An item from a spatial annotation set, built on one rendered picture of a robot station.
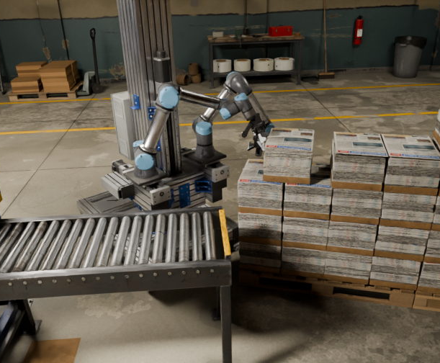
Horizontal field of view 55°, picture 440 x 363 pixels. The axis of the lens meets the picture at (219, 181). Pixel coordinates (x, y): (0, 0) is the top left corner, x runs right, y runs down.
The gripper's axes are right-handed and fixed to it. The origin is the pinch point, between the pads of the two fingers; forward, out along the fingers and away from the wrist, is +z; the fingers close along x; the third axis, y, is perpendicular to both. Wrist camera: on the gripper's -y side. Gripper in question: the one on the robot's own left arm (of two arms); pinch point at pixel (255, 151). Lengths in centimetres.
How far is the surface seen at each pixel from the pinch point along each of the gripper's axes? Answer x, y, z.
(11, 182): -285, -85, -58
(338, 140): 56, 21, 22
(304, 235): 42, -38, 42
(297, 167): 34, 9, 41
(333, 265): 61, -58, 42
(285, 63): -56, -46, -562
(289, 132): 25.0, 20.8, 13.0
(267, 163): 16.2, 10.4, 41.9
